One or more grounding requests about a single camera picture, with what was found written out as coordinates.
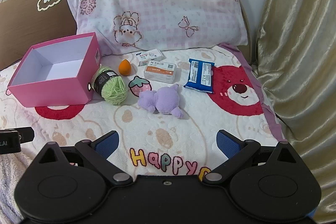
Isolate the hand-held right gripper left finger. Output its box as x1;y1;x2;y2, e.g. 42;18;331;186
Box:
35;131;132;186

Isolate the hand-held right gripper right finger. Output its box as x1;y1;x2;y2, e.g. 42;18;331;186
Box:
204;130;302;185

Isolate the green yarn ball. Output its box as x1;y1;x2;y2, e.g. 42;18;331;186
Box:
91;64;129;106

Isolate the pink cardboard box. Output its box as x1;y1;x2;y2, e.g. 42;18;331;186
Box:
7;32;101;107

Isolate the purple plush toy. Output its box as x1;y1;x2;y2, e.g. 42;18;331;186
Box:
138;84;184;119

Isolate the blue snack packet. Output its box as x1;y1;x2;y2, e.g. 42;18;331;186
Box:
183;58;216;94

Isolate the orange makeup sponge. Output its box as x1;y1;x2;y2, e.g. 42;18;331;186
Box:
119;59;131;76

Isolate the white box with orange label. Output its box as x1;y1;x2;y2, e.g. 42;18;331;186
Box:
143;60;177;83

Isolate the white wet wipes pack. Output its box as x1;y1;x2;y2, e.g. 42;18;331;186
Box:
135;49;167;67

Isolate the printed bear blanket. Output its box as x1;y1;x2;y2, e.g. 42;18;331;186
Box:
0;43;288;224

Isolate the brown pillow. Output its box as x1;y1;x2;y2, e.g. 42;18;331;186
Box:
0;0;92;69

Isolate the gold curtain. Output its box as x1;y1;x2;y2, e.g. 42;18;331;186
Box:
252;0;336;224

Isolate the pink checked pillow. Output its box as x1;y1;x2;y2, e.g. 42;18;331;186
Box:
64;0;248;56

